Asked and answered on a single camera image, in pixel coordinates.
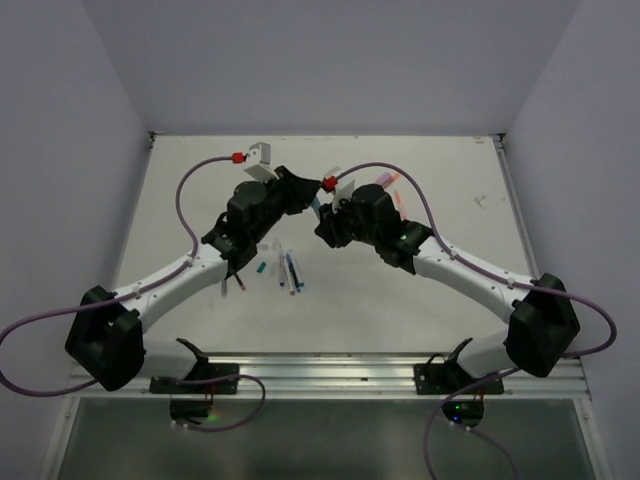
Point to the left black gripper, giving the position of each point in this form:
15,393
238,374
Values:
299,191

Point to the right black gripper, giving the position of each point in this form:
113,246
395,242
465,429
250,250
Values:
329,223

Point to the light blue highlighter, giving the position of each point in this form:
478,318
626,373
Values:
316,202

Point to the blue pen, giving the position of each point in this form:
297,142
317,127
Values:
294,275

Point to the white blue-tipped marker pen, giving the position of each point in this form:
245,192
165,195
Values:
281,266

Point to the green capped marker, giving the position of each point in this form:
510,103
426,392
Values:
298,271

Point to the pink highlighter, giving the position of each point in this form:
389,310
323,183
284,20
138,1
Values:
384,180

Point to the orange pen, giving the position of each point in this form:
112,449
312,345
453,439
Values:
400,205

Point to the pink capped marker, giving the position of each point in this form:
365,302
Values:
289,278

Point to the red pen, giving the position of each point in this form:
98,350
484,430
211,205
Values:
239,281

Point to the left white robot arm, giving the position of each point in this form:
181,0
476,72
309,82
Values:
107,335

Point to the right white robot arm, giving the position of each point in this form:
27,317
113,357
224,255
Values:
539,323

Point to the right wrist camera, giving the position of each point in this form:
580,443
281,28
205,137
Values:
340,189

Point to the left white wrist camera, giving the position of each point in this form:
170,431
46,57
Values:
258,161

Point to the aluminium rail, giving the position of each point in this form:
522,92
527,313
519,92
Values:
378,376

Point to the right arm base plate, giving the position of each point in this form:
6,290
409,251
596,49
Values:
439,379

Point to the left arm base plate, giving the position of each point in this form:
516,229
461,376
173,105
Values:
204,379

